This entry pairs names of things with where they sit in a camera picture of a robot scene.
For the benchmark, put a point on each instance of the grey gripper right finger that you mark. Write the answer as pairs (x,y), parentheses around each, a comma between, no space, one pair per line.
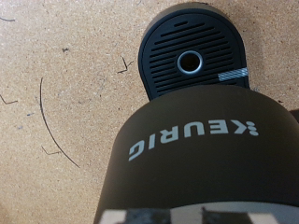
(225,217)

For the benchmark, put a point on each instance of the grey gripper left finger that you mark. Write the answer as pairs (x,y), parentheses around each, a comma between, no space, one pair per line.
(148,217)

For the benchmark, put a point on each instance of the black Keurig coffee machine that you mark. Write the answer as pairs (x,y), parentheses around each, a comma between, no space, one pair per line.
(202,174)

